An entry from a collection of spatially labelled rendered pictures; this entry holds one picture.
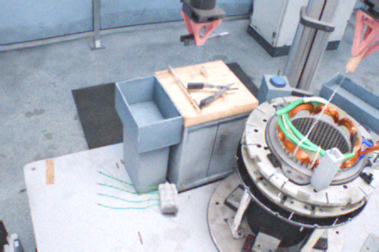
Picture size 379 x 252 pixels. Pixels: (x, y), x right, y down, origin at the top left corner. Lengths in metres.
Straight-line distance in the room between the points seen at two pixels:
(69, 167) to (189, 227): 0.39
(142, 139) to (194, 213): 0.28
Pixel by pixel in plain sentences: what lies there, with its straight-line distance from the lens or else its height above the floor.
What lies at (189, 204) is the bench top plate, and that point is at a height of 0.78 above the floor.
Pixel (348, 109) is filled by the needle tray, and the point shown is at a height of 1.04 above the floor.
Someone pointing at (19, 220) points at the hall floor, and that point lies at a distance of 2.01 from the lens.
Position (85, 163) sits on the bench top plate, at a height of 0.78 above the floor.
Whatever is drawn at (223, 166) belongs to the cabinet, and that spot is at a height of 0.83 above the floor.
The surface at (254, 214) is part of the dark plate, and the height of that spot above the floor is 0.78.
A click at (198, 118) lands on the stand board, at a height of 1.06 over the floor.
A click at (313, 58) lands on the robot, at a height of 1.05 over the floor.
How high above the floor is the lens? 1.63
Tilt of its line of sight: 42 degrees down
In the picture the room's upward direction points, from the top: 9 degrees clockwise
